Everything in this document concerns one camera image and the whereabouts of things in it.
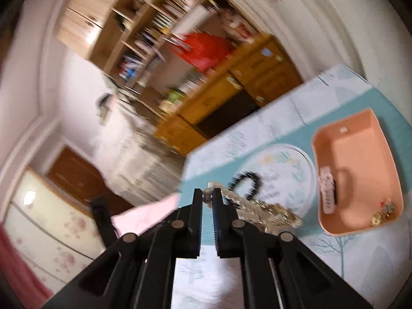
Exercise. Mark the pink cloth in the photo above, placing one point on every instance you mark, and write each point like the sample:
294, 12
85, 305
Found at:
148, 214

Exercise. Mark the wooden desk with drawers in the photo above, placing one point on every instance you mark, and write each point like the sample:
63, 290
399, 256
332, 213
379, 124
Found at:
222, 96

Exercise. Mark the red curtain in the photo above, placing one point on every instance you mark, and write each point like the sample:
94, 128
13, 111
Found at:
19, 267

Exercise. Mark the leaf print tablecloth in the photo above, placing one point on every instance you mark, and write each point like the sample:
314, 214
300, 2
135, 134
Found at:
283, 122

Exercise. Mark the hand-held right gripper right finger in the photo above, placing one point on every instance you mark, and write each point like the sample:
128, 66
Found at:
216, 222

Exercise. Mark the white drawer cabinet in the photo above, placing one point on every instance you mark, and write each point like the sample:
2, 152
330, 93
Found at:
141, 157

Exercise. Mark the wooden bookshelf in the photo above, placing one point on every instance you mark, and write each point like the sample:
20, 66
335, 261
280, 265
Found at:
128, 29

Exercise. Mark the black stand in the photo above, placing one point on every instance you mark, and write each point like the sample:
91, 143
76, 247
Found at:
103, 222

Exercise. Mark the gold earrings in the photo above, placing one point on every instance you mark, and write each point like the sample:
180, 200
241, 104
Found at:
383, 214

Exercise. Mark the round clear glass plate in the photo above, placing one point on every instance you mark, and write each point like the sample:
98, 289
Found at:
289, 167

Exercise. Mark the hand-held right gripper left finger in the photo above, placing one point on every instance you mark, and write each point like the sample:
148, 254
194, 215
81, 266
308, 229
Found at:
197, 222

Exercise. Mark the pink plastic tray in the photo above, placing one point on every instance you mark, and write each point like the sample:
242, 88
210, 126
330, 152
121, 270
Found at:
357, 154

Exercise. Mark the red bag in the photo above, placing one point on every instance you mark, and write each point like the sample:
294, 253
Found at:
206, 50

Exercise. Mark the floral panel wardrobe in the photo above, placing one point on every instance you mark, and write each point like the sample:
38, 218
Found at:
48, 231

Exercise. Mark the brown wooden door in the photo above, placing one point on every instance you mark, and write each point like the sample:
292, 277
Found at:
80, 177

